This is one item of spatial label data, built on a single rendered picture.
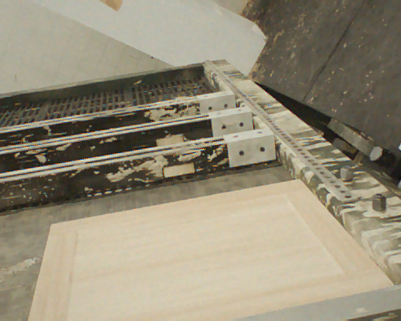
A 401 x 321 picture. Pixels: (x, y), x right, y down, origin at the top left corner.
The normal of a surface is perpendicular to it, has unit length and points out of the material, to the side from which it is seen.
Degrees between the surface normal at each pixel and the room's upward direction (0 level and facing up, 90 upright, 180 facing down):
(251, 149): 90
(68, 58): 90
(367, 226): 57
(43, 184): 90
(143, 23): 90
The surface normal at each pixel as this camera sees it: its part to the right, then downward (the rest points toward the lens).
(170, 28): 0.08, 0.46
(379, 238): -0.13, -0.93
